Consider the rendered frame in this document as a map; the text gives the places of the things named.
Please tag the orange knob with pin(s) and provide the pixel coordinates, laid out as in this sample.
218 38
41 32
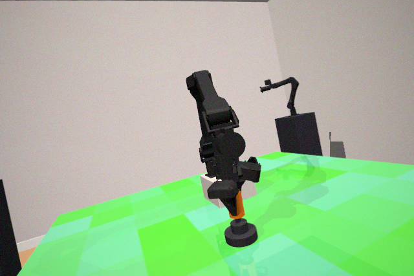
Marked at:
240 207

